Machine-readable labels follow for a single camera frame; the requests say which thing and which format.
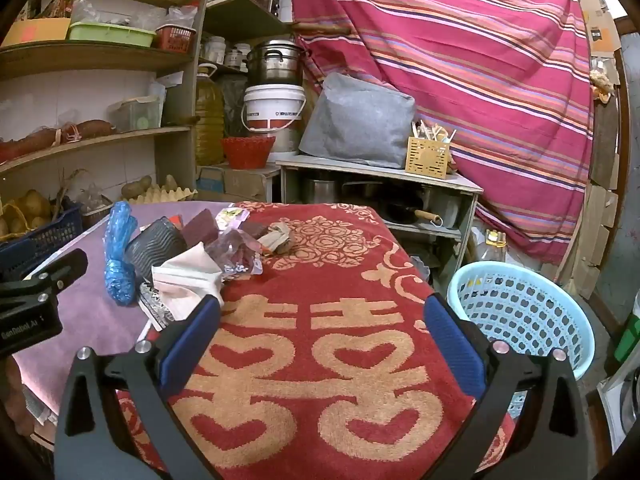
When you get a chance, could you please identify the brown paper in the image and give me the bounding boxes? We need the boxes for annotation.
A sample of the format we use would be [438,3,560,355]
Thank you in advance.
[260,222,296,256]

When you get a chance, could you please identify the egg carton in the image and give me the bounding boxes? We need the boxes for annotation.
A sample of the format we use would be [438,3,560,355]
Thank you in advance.
[127,183,198,204]

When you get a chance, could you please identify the cardboard box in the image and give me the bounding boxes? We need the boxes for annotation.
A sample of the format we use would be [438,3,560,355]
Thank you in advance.
[196,162,281,203]

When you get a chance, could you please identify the dark grey ribbed pouch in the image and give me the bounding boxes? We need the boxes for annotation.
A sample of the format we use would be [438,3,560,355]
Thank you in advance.
[124,216,188,281]

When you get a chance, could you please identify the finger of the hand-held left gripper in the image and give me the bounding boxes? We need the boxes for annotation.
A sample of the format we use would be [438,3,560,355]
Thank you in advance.
[22,249,88,293]

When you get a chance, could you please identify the white paper napkin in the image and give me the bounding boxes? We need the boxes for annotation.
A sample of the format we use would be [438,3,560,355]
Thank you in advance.
[151,241,224,318]

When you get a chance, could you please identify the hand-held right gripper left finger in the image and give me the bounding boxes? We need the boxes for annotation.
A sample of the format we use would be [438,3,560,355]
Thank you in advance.
[54,294,223,480]

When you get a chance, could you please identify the large potato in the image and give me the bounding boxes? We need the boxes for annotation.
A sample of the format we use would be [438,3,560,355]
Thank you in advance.
[121,176,153,200]

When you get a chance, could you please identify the wooden utensil holder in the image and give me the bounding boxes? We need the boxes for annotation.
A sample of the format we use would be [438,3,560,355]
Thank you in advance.
[405,135,453,180]

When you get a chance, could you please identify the pile of potatoes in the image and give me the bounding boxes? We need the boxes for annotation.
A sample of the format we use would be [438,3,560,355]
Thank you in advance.
[0,189,53,238]

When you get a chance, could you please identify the clear plastic container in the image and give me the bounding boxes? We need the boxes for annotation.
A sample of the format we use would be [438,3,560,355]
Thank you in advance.
[107,96,162,133]

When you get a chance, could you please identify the light blue plastic basket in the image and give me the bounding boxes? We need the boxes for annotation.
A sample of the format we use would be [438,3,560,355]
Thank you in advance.
[446,261,597,383]

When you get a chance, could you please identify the clear plastic wrapper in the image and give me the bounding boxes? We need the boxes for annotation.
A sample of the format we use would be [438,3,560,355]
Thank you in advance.
[207,227,263,281]

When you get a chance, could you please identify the red patterned towel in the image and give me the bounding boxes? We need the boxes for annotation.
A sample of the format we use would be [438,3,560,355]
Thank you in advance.
[117,201,516,480]

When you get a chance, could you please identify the grey low cabinet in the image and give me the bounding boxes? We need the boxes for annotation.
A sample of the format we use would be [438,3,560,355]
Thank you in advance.
[275,155,485,301]

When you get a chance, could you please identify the black white patterned packet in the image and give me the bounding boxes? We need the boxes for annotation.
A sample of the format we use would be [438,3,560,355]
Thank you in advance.
[137,280,176,332]

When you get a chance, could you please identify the blue plastic bag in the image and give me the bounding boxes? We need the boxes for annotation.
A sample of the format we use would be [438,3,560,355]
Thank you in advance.
[103,201,138,306]

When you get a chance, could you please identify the grey fabric bag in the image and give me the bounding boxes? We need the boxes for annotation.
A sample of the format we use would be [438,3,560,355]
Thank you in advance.
[299,72,417,170]

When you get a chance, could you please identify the pink striped sheet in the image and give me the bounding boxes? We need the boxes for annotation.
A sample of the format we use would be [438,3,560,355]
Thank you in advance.
[290,0,598,266]

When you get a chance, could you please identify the wooden handled frying pan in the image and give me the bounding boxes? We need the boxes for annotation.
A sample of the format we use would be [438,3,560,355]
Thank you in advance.
[385,200,445,226]

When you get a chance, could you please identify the metal stock pot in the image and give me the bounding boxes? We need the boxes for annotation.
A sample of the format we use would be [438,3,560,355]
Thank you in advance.
[246,40,312,87]

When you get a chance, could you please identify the yellow box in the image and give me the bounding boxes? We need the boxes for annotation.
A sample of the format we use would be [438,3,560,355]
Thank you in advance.
[2,17,72,47]

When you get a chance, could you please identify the yellow capped plastic bottle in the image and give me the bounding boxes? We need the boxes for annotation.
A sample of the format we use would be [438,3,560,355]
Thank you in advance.
[480,230,508,263]

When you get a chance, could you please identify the red plastic bowl basket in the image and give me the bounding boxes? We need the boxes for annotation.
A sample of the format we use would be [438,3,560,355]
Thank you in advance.
[220,136,277,170]

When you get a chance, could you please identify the blue plastic crate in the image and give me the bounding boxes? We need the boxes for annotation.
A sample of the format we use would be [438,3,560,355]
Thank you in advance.
[0,202,83,281]

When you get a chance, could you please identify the green plastic object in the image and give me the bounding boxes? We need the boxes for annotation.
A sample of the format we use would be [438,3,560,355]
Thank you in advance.
[614,300,640,363]

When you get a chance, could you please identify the wooden shelf unit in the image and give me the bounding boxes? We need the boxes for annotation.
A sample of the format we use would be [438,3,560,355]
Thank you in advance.
[0,0,211,201]

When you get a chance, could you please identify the green plastic tray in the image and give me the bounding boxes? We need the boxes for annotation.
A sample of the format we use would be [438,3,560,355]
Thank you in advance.
[67,21,157,48]

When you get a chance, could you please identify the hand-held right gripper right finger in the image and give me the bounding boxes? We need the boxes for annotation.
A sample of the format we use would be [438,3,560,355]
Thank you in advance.
[422,294,588,480]

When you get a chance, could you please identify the yellow oil jug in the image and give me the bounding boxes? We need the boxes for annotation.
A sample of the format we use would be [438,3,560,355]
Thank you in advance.
[195,64,226,167]

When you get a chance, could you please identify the bunch of wooden utensils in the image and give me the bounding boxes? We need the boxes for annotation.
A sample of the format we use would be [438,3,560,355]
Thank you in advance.
[411,119,458,144]

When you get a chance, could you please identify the purple tablecloth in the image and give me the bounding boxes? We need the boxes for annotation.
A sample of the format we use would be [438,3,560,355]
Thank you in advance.
[10,200,241,441]

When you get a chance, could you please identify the cardboard panels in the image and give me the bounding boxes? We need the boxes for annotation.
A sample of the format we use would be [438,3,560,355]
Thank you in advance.
[570,0,623,301]

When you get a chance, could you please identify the small red basket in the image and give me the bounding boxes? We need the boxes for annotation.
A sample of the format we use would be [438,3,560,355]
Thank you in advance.
[155,25,197,53]

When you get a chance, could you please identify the row of white jars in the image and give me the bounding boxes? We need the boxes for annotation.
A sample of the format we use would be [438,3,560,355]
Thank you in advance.
[202,35,253,73]

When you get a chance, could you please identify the reddish sweet potato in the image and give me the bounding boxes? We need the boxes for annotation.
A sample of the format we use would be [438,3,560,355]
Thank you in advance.
[62,120,117,137]

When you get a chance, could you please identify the small metal pot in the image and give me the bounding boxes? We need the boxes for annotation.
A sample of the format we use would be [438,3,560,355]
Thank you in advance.
[300,178,338,204]

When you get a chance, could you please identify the dark maroon packet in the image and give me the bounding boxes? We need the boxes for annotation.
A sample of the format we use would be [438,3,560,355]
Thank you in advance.
[240,222,273,253]

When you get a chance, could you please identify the white plastic bucket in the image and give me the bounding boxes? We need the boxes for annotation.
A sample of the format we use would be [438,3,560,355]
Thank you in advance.
[241,84,307,137]

